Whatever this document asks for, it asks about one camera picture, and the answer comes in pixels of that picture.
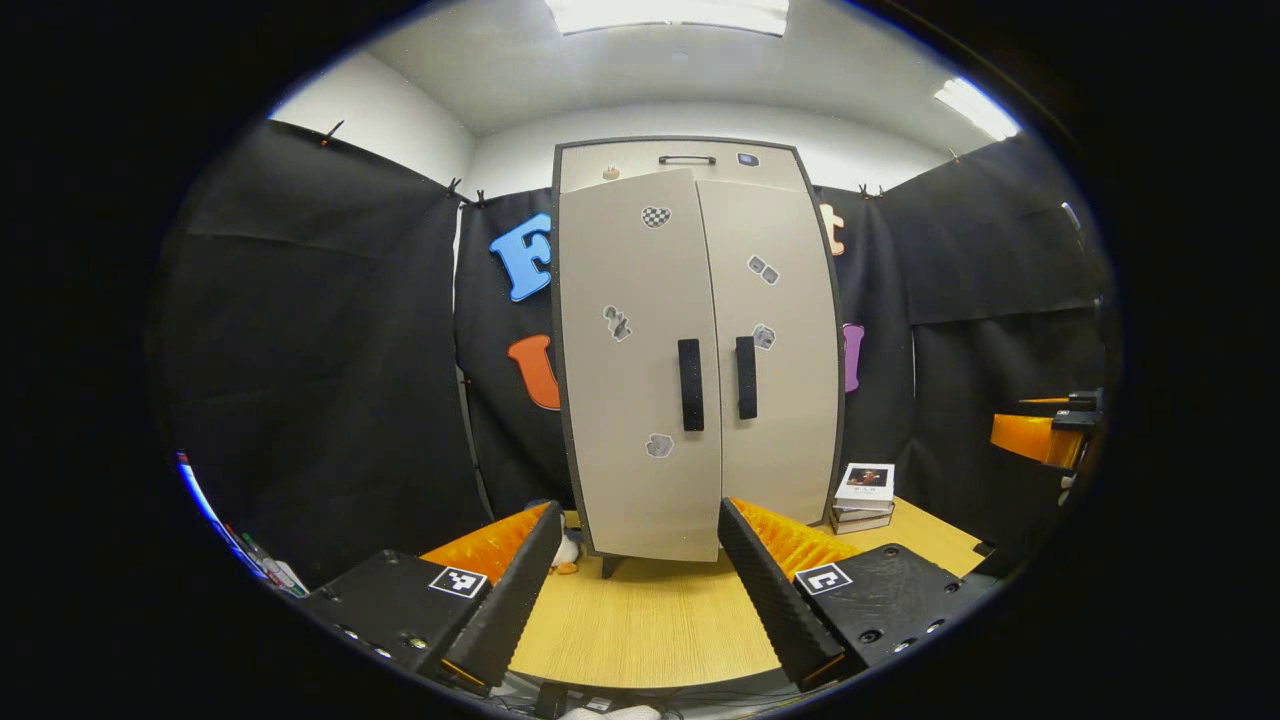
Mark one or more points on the black backdrop cloth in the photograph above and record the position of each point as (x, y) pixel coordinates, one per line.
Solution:
(330, 350)

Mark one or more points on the white printed sheet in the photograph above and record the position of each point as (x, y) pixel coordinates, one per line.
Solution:
(205, 505)

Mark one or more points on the grey cabinet drawer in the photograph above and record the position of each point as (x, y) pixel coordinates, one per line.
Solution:
(640, 155)

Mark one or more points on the narrow ceiling light panel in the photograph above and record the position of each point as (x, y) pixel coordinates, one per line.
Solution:
(978, 108)

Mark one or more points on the small penguin toy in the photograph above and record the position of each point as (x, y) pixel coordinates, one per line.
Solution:
(568, 552)

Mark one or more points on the grey cabinet door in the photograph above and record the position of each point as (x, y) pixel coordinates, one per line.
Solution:
(790, 420)
(630, 400)

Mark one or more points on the grey shoe cabinet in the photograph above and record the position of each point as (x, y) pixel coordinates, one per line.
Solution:
(650, 150)

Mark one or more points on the white portrait cover book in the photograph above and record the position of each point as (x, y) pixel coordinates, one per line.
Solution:
(865, 485)

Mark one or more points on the marker pen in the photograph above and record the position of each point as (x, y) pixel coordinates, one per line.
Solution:
(275, 572)

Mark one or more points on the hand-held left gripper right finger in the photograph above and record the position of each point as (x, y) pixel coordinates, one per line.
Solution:
(765, 600)

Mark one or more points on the grey book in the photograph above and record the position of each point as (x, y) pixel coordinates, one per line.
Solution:
(860, 525)
(862, 515)

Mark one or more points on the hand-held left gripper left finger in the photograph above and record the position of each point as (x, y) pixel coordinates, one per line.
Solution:
(510, 600)

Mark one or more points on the large ceiling light panel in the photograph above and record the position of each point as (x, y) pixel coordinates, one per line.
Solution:
(665, 15)

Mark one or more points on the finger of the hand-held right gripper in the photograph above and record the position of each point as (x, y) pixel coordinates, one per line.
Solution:
(1085, 402)
(1035, 440)

